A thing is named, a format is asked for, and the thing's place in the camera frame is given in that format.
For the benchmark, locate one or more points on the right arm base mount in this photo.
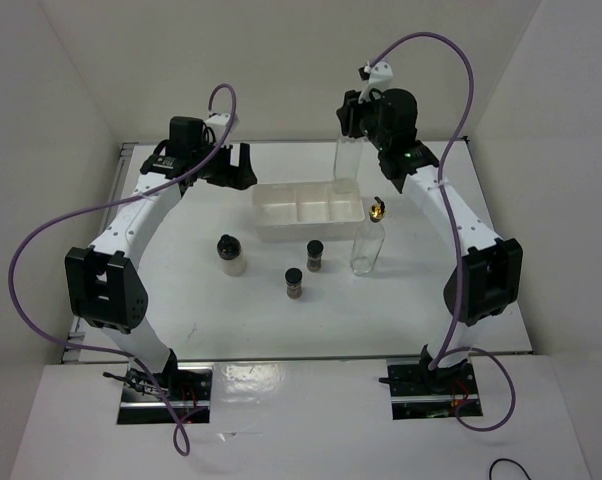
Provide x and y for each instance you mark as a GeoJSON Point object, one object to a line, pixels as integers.
{"type": "Point", "coordinates": [416, 396]}

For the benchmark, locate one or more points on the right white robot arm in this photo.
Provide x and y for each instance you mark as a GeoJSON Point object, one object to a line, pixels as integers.
{"type": "Point", "coordinates": [486, 277]}

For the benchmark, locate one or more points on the white divided organizer tray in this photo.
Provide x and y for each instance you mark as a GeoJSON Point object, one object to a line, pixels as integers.
{"type": "Point", "coordinates": [305, 211]}

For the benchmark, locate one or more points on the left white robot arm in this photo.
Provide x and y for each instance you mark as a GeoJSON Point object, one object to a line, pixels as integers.
{"type": "Point", "coordinates": [104, 286]}

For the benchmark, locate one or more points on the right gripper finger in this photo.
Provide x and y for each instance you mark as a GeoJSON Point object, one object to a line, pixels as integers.
{"type": "Point", "coordinates": [353, 97]}
{"type": "Point", "coordinates": [349, 118]}

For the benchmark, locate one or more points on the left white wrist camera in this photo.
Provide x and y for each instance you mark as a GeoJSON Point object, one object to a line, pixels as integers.
{"type": "Point", "coordinates": [218, 122]}

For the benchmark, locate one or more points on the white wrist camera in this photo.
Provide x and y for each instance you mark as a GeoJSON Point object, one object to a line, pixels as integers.
{"type": "Point", "coordinates": [218, 122]}
{"type": "Point", "coordinates": [376, 78]}

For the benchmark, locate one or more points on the glass oil bottle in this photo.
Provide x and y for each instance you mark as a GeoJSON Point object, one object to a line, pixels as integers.
{"type": "Point", "coordinates": [369, 239]}
{"type": "Point", "coordinates": [346, 164]}

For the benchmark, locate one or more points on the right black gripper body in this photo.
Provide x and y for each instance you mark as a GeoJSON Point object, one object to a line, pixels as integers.
{"type": "Point", "coordinates": [369, 121]}

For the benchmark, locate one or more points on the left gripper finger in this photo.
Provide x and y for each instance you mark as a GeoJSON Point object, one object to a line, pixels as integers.
{"type": "Point", "coordinates": [223, 159]}
{"type": "Point", "coordinates": [245, 176]}

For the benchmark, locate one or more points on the white salt shaker black cap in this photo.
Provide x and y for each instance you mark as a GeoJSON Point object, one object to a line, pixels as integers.
{"type": "Point", "coordinates": [230, 253]}

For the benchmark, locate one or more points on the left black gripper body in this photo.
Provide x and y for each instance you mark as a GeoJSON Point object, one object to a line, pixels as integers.
{"type": "Point", "coordinates": [212, 174]}

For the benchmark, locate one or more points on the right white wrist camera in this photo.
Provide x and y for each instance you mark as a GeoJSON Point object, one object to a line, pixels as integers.
{"type": "Point", "coordinates": [376, 78]}

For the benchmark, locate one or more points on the spice jar near tray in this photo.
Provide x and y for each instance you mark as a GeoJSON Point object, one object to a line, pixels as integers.
{"type": "Point", "coordinates": [315, 250]}

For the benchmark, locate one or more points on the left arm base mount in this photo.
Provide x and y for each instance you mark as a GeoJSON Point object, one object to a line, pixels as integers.
{"type": "Point", "coordinates": [141, 402]}

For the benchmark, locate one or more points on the front spice jar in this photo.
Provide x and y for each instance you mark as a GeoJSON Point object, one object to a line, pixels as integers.
{"type": "Point", "coordinates": [293, 279]}

